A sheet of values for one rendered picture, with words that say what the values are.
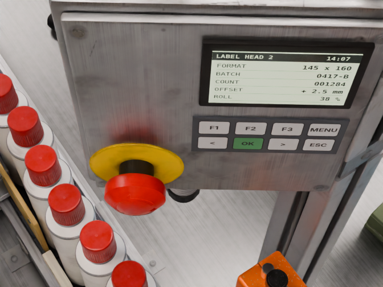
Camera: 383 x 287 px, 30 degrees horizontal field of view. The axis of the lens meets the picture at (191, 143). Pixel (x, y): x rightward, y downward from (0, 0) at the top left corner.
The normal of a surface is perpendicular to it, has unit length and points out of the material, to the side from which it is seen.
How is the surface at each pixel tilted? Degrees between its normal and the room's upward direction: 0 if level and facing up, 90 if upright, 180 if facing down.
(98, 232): 3
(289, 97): 90
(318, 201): 90
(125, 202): 78
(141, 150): 90
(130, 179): 5
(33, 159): 2
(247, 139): 90
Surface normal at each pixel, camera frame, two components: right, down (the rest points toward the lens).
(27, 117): -0.03, -0.47
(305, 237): -0.83, 0.48
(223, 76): -0.01, 0.87
